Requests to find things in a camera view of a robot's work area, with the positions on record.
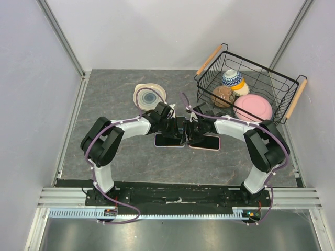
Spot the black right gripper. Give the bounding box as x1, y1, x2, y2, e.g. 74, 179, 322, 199
181, 119, 206, 145

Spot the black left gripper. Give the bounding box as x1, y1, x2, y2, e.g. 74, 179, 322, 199
159, 117, 181, 141

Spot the pink phone case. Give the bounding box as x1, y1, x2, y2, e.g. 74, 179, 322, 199
188, 134, 220, 152

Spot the lilac phone case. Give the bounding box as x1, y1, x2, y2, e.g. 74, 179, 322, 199
153, 132, 185, 149

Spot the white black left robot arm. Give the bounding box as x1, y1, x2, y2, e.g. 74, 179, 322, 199
80, 102, 186, 206

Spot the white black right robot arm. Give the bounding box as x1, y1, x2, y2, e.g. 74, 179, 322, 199
185, 104, 290, 206

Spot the cream silicone lid plate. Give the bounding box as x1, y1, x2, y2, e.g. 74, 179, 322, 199
133, 83, 166, 111

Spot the brown ceramic bowl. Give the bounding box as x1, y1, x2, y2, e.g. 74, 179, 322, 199
211, 85, 235, 108

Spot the yellow cream bowl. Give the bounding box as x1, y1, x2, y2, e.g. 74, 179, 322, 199
231, 78, 250, 97

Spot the blue patterned bowl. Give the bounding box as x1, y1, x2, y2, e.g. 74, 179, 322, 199
222, 69, 242, 87

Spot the pink plate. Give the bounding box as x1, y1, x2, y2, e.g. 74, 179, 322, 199
233, 94, 273, 122

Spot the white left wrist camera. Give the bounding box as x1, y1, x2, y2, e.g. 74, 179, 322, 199
167, 104, 176, 119

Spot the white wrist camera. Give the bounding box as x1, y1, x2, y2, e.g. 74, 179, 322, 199
167, 104, 176, 119
186, 107, 198, 122

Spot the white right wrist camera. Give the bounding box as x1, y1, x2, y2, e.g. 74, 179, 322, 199
186, 107, 198, 122

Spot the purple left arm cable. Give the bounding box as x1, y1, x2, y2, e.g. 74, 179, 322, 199
85, 88, 170, 225

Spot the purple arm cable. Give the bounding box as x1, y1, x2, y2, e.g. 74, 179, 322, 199
85, 88, 170, 225
180, 92, 291, 227

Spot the black wire basket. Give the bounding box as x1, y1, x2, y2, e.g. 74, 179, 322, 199
194, 43, 307, 126

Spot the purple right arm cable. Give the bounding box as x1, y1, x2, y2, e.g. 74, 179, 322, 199
180, 92, 291, 227

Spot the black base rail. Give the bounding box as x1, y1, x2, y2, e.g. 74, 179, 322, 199
54, 179, 273, 215

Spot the grey slotted cable duct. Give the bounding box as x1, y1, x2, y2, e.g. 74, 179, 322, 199
48, 208, 261, 220

